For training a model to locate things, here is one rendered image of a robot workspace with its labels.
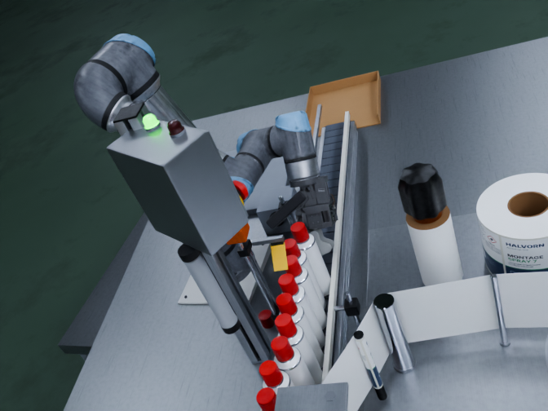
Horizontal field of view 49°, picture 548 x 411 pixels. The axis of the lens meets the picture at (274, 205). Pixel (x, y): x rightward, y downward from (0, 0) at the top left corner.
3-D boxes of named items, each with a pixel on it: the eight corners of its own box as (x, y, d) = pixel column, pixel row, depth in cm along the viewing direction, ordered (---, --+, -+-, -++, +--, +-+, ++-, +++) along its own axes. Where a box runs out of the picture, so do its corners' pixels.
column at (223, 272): (270, 362, 137) (135, 116, 99) (251, 364, 139) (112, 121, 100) (272, 346, 141) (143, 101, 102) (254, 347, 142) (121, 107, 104)
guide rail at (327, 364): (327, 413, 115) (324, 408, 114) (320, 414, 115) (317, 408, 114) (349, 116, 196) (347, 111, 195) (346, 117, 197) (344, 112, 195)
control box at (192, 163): (212, 258, 99) (162, 166, 88) (154, 231, 110) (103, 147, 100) (253, 218, 103) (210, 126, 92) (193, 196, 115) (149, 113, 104)
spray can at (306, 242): (336, 294, 140) (310, 230, 128) (314, 301, 140) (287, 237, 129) (332, 279, 144) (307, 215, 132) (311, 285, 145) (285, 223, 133)
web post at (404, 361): (417, 372, 117) (396, 309, 106) (393, 374, 118) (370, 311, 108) (415, 352, 120) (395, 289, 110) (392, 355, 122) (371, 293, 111)
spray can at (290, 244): (318, 319, 136) (289, 254, 124) (301, 311, 139) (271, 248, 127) (331, 302, 138) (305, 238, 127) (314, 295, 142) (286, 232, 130)
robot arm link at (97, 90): (50, 81, 130) (250, 192, 129) (81, 53, 136) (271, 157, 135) (52, 117, 139) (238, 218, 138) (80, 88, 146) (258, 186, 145)
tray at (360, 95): (380, 123, 199) (377, 113, 196) (305, 139, 207) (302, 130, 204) (380, 80, 221) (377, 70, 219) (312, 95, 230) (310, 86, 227)
